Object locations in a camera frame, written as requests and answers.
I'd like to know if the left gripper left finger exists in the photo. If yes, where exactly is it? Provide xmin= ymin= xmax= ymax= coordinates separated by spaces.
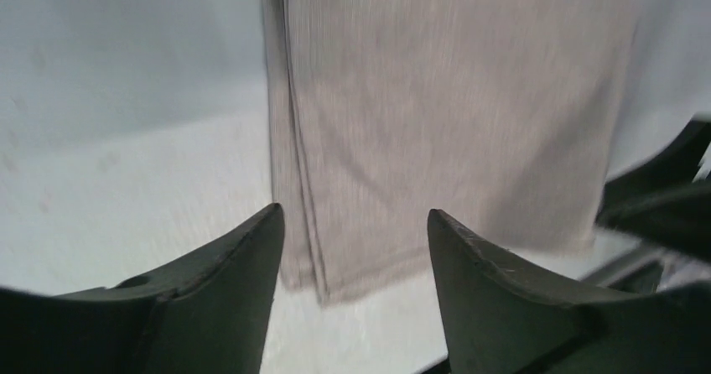
xmin=1 ymin=204 xmax=284 ymax=373

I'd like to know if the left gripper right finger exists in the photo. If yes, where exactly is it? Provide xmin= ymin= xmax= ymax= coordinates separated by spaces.
xmin=427 ymin=209 xmax=711 ymax=374

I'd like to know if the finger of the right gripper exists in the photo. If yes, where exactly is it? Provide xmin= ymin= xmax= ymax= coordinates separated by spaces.
xmin=597 ymin=182 xmax=710 ymax=263
xmin=602 ymin=119 xmax=710 ymax=205

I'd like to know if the grey cloth napkin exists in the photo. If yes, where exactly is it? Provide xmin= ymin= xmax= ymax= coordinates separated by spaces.
xmin=262 ymin=0 xmax=635 ymax=305

